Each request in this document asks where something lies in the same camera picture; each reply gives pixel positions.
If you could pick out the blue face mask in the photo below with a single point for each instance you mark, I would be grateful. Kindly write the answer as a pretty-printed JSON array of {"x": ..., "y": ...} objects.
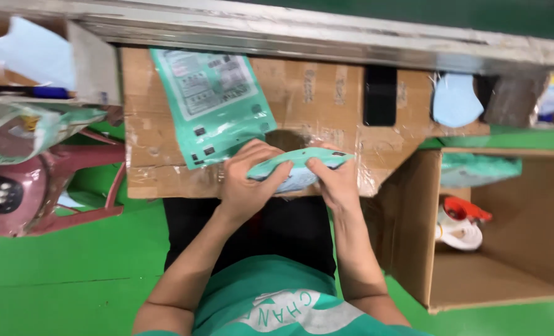
[{"x": 456, "y": 100}]

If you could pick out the person's left hand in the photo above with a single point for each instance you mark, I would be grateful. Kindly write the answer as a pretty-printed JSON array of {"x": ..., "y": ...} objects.
[{"x": 239, "y": 182}]

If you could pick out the green printed shirt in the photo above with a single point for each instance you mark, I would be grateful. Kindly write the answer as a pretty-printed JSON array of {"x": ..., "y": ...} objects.
[{"x": 277, "y": 303}]

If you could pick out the black phone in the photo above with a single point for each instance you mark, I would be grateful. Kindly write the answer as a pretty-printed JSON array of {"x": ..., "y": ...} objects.
[{"x": 380, "y": 95}]

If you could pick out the open cardboard box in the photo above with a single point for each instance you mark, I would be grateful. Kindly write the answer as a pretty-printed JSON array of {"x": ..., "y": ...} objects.
[{"x": 515, "y": 233}]

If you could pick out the red white tape dispenser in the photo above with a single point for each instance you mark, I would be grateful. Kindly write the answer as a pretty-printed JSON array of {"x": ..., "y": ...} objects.
[{"x": 461, "y": 224}]

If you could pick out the stack of blue masks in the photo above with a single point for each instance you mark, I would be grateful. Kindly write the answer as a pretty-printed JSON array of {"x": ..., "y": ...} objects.
[{"x": 30, "y": 53}]

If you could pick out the pink plastic stool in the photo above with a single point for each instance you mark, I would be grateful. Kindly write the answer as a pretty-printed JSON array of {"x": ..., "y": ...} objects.
[{"x": 48, "y": 186}]

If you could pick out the person's right hand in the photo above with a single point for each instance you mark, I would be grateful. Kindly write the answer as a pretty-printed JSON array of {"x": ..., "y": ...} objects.
[{"x": 344, "y": 186}]

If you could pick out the taped cardboard work board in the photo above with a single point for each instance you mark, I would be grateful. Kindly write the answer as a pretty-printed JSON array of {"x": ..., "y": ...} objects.
[{"x": 314, "y": 107}]

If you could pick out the flat green printed packet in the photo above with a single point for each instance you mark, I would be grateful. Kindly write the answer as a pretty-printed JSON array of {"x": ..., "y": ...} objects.
[{"x": 211, "y": 102}]

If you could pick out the grey metal table frame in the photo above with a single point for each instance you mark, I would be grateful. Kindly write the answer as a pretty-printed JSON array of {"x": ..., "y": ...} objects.
[{"x": 277, "y": 32}]

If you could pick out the grey metal table leg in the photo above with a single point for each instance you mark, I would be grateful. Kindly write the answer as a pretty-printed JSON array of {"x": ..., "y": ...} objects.
[{"x": 515, "y": 100}]

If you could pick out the blue pen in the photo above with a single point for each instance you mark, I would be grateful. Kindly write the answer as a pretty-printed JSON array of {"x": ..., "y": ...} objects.
[{"x": 34, "y": 91}]

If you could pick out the clear bag of packets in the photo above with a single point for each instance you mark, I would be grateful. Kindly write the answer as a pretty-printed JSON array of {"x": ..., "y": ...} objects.
[{"x": 25, "y": 130}]

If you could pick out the heap of green packets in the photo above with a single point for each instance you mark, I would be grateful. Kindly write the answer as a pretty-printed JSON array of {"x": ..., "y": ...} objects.
[{"x": 480, "y": 169}]

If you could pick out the black trousers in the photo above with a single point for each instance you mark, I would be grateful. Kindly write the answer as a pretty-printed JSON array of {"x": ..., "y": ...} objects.
[{"x": 277, "y": 233}]

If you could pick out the green packet of blue masks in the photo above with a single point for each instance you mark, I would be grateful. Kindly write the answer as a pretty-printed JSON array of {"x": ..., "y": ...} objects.
[{"x": 300, "y": 161}]

